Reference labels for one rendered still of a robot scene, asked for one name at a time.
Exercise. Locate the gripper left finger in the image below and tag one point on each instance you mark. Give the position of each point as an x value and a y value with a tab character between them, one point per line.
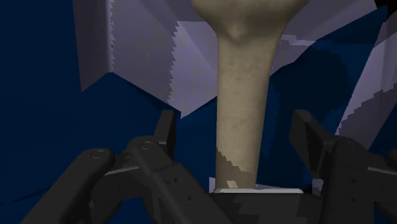
155	173

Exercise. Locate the beige bone-shaped object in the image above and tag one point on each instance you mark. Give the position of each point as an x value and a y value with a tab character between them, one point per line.
240	108

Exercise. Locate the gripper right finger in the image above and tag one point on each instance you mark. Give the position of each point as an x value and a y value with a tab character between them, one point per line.
347	173

